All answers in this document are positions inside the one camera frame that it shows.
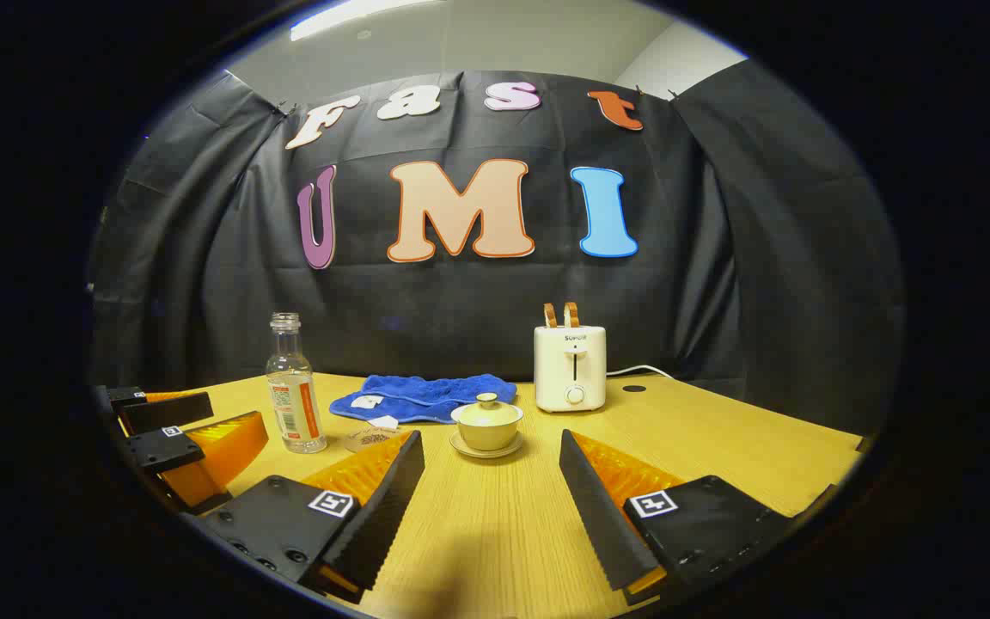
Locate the toasted bread slice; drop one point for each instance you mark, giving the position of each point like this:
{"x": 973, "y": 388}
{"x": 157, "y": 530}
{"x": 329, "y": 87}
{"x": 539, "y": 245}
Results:
{"x": 551, "y": 316}
{"x": 571, "y": 315}

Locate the beige ceramic teacup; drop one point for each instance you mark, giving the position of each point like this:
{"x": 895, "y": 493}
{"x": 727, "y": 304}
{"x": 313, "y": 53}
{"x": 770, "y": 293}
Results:
{"x": 486, "y": 439}

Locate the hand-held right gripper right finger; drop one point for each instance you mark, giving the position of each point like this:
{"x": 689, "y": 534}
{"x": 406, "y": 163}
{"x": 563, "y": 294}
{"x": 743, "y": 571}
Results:
{"x": 598, "y": 516}

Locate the black backdrop cloth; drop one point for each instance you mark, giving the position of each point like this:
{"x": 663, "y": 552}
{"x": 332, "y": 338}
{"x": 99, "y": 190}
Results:
{"x": 461, "y": 292}

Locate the blue towel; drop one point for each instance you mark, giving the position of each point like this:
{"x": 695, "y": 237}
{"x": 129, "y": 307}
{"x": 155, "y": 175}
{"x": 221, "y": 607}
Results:
{"x": 435, "y": 394}

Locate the round cork coaster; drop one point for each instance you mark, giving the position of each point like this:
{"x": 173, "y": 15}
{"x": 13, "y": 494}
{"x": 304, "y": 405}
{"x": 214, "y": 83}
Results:
{"x": 366, "y": 441}

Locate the beige teacup lid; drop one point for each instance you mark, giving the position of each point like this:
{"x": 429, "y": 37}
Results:
{"x": 487, "y": 414}

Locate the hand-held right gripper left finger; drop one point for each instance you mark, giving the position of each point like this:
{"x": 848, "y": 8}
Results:
{"x": 388, "y": 516}

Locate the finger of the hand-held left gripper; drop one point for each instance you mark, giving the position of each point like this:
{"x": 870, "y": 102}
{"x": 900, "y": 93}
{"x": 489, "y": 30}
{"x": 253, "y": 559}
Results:
{"x": 164, "y": 413}
{"x": 164, "y": 449}

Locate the clear plastic water bottle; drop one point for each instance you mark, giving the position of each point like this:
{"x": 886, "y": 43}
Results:
{"x": 289, "y": 378}

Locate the cream toaster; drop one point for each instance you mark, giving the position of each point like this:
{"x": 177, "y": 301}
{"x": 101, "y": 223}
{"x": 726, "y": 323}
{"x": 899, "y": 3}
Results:
{"x": 559, "y": 370}

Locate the beige ceramic saucer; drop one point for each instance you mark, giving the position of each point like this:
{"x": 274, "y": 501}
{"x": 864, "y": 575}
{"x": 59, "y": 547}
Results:
{"x": 487, "y": 454}

